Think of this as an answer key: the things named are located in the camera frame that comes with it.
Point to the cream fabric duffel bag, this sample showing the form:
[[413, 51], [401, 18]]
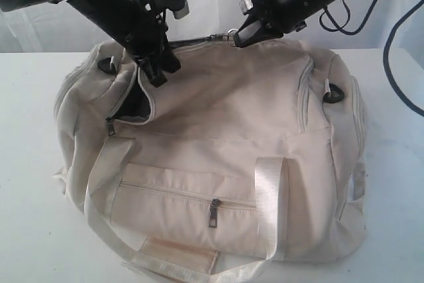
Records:
[[243, 157]]

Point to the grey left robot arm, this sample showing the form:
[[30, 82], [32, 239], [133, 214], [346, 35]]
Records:
[[160, 17]]

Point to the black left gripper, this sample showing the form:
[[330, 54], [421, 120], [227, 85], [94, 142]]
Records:
[[132, 24]]

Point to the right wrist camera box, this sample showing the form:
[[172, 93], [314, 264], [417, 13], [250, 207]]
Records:
[[246, 6]]

